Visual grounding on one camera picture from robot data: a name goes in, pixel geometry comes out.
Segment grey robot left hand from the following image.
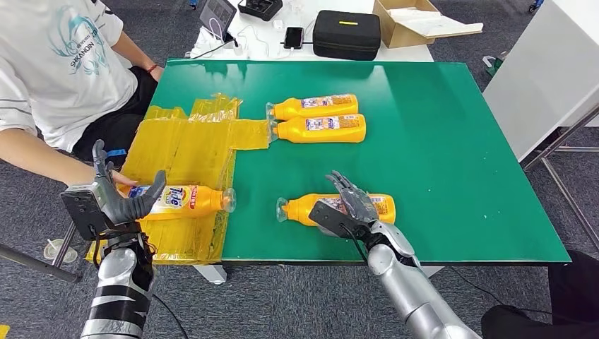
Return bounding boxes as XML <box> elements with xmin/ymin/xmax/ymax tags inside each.
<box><xmin>92</xmin><ymin>139</ymin><xmax>167</xmax><ymax>225</ymax></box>

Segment person's right hand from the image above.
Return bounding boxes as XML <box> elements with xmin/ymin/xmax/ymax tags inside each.
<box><xmin>110</xmin><ymin>170</ymin><xmax>139</xmax><ymax>188</ymax></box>

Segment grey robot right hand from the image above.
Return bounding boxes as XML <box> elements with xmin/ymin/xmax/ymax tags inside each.
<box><xmin>325</xmin><ymin>170</ymin><xmax>381</xmax><ymax>226</ymax></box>

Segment orange detergent bottle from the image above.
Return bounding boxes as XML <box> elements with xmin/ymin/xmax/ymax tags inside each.
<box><xmin>117</xmin><ymin>184</ymin><xmax>237</xmax><ymax>222</ymax></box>
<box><xmin>267</xmin><ymin>114</ymin><xmax>367</xmax><ymax>145</ymax></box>
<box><xmin>275</xmin><ymin>193</ymin><xmax>397</xmax><ymax>227</ymax></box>
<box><xmin>266</xmin><ymin>94</ymin><xmax>360</xmax><ymax>122</ymax></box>

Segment white power strip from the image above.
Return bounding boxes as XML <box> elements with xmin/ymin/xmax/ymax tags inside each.
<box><xmin>189</xmin><ymin>25</ymin><xmax>237</xmax><ymax>59</ymax></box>

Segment yellow taped cardboard mat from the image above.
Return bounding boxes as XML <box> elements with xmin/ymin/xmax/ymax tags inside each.
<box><xmin>85</xmin><ymin>93</ymin><xmax>271</xmax><ymax>266</ymax></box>

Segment grey tablet on stand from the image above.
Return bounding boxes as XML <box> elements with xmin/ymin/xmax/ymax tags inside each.
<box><xmin>198</xmin><ymin>0</ymin><xmax>238</xmax><ymax>37</ymax></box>

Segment clear plastic cup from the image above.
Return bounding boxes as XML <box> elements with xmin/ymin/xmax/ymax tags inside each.
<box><xmin>42</xmin><ymin>238</ymin><xmax>78</xmax><ymax>263</ymax></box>

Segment person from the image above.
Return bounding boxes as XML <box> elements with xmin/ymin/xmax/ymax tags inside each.
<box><xmin>480</xmin><ymin>250</ymin><xmax>599</xmax><ymax>339</ymax></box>
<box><xmin>0</xmin><ymin>0</ymin><xmax>165</xmax><ymax>188</ymax></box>

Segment green table board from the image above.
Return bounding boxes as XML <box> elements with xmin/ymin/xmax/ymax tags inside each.
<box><xmin>150</xmin><ymin>58</ymin><xmax>572</xmax><ymax>267</ymax></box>

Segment black plastic tray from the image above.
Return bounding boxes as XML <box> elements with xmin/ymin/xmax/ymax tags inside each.
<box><xmin>237</xmin><ymin>0</ymin><xmax>284</xmax><ymax>22</ymax></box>

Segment black smartphone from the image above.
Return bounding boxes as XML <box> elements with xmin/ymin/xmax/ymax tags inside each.
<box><xmin>283</xmin><ymin>26</ymin><xmax>306</xmax><ymax>51</ymax></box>

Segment black zip case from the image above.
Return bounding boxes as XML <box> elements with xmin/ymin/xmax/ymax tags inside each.
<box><xmin>312</xmin><ymin>9</ymin><xmax>382</xmax><ymax>61</ymax></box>

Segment brown cardboard box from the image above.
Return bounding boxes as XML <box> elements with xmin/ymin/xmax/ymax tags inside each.
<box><xmin>372</xmin><ymin>0</ymin><xmax>485</xmax><ymax>49</ymax></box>

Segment white foam sheet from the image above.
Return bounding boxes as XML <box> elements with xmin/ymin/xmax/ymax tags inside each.
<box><xmin>388</xmin><ymin>6</ymin><xmax>485</xmax><ymax>38</ymax></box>

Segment green and white bag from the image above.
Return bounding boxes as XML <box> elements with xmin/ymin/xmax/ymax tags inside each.
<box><xmin>482</xmin><ymin>51</ymin><xmax>509</xmax><ymax>78</ymax></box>

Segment white side table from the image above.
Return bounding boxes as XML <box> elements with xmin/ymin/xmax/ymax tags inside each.
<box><xmin>482</xmin><ymin>0</ymin><xmax>599</xmax><ymax>163</ymax></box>

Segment grey metal table legs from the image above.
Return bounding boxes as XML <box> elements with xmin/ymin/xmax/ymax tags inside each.
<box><xmin>521</xmin><ymin>106</ymin><xmax>599</xmax><ymax>254</ymax></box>

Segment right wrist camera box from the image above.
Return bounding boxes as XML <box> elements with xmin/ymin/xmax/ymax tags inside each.
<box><xmin>307</xmin><ymin>200</ymin><xmax>371</xmax><ymax>240</ymax></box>

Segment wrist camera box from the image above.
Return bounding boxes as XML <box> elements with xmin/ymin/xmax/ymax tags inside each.
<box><xmin>59</xmin><ymin>183</ymin><xmax>111</xmax><ymax>242</ymax></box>
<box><xmin>307</xmin><ymin>200</ymin><xmax>371</xmax><ymax>240</ymax></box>

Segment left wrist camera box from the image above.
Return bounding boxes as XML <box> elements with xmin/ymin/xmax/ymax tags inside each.
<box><xmin>59</xmin><ymin>183</ymin><xmax>111</xmax><ymax>242</ymax></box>

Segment black power cable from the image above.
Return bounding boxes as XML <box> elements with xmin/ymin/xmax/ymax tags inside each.
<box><xmin>189</xmin><ymin>38</ymin><xmax>239</xmax><ymax>60</ymax></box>

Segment grey metal chair frame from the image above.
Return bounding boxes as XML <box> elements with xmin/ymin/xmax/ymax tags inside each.
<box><xmin>0</xmin><ymin>220</ymin><xmax>84</xmax><ymax>285</ymax></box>

